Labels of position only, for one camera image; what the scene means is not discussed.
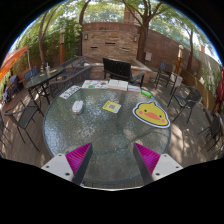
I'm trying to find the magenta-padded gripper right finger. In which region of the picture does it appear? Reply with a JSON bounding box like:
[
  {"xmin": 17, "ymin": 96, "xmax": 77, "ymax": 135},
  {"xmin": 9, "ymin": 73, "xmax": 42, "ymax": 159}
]
[{"xmin": 132, "ymin": 142, "xmax": 184, "ymax": 186}]

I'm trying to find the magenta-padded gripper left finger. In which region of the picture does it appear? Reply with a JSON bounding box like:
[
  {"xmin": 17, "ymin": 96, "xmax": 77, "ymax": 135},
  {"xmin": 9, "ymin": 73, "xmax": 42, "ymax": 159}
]
[{"xmin": 40, "ymin": 142, "xmax": 94, "ymax": 186}]

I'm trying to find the white computer mouse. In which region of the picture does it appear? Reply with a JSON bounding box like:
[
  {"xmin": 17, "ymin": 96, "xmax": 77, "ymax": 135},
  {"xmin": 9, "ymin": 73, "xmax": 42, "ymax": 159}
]
[{"xmin": 71, "ymin": 100, "xmax": 85, "ymax": 115}]

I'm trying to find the yellow duck-shaped mouse pad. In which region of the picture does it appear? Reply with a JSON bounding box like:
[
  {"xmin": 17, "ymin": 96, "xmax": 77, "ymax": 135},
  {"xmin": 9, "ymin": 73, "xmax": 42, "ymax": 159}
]
[{"xmin": 132, "ymin": 101, "xmax": 171, "ymax": 129}]

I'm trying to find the black metal mesh chair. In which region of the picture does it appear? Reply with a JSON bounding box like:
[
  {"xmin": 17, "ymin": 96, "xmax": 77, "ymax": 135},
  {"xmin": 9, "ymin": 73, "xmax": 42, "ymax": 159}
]
[
  {"xmin": 167, "ymin": 85, "xmax": 203, "ymax": 124},
  {"xmin": 198, "ymin": 113, "xmax": 224, "ymax": 158},
  {"xmin": 3, "ymin": 98, "xmax": 44, "ymax": 153}
]

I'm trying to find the white sign strip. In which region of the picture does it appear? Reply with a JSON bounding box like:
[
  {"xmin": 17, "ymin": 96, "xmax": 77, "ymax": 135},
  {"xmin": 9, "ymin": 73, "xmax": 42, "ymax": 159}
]
[{"xmin": 59, "ymin": 85, "xmax": 82, "ymax": 100}]

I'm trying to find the small green packet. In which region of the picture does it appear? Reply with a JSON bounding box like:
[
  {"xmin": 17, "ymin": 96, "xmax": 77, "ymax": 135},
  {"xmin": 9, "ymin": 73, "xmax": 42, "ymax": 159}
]
[{"xmin": 140, "ymin": 89, "xmax": 153, "ymax": 99}]

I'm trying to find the yellow square card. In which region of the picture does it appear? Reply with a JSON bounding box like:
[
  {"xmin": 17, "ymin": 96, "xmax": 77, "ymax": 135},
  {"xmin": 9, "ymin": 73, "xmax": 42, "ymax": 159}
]
[{"xmin": 102, "ymin": 100, "xmax": 122, "ymax": 114}]

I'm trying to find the small white and blue booklet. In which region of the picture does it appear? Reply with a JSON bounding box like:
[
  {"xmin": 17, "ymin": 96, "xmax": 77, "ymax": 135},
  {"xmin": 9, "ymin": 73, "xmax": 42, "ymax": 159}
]
[{"xmin": 127, "ymin": 84, "xmax": 142, "ymax": 93}]

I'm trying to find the white standing sign board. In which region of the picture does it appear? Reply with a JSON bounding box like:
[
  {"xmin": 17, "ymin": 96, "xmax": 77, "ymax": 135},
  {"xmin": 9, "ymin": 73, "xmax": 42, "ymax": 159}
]
[{"xmin": 170, "ymin": 73, "xmax": 184, "ymax": 88}]

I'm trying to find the dark wicker armchair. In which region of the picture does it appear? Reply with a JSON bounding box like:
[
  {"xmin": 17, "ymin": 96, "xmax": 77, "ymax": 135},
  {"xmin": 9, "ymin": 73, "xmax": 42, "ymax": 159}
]
[
  {"xmin": 59, "ymin": 55, "xmax": 86, "ymax": 79},
  {"xmin": 48, "ymin": 64, "xmax": 94, "ymax": 98}
]

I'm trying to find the colourful printed leaflet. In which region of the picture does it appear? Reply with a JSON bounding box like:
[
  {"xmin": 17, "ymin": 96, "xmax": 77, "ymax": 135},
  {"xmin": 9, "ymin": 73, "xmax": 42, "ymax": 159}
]
[{"xmin": 81, "ymin": 79, "xmax": 110, "ymax": 90}]

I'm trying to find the dark round patio table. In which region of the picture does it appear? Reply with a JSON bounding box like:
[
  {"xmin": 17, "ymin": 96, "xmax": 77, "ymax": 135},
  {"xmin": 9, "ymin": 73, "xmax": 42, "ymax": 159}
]
[{"xmin": 25, "ymin": 66, "xmax": 65, "ymax": 106}]

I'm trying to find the dark red closed umbrella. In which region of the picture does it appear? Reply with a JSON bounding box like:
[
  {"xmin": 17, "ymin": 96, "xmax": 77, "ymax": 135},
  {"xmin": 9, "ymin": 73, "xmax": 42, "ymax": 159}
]
[{"xmin": 213, "ymin": 66, "xmax": 224, "ymax": 114}]

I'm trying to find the blue patio chair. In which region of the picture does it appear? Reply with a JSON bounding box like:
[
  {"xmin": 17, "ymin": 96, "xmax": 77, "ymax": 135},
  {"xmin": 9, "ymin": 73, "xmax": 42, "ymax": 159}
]
[{"xmin": 23, "ymin": 65, "xmax": 39, "ymax": 84}]

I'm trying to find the black metal slatted chair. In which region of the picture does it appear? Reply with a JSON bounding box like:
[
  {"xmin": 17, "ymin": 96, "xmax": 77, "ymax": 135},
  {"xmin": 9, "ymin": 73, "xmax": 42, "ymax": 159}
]
[{"xmin": 154, "ymin": 61, "xmax": 176, "ymax": 89}]

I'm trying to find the black slatted wooden armchair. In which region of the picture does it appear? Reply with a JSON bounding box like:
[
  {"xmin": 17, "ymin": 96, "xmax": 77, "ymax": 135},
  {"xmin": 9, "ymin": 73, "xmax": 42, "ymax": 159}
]
[{"xmin": 102, "ymin": 57, "xmax": 146, "ymax": 88}]

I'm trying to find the orange canopy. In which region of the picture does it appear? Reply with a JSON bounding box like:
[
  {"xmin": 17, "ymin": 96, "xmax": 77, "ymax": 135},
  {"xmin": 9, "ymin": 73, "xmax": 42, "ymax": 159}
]
[{"xmin": 0, "ymin": 45, "xmax": 30, "ymax": 83}]

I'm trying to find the large dark-trunked tree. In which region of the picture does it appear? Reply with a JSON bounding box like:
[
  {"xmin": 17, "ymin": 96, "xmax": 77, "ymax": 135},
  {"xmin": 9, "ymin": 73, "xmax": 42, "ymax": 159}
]
[{"xmin": 119, "ymin": 0, "xmax": 174, "ymax": 65}]

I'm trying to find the wooden lamp post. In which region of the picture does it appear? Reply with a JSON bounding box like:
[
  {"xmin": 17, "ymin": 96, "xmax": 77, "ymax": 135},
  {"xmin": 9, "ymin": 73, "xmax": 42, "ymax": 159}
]
[
  {"xmin": 58, "ymin": 28, "xmax": 67, "ymax": 66},
  {"xmin": 175, "ymin": 44, "xmax": 185, "ymax": 75}
]

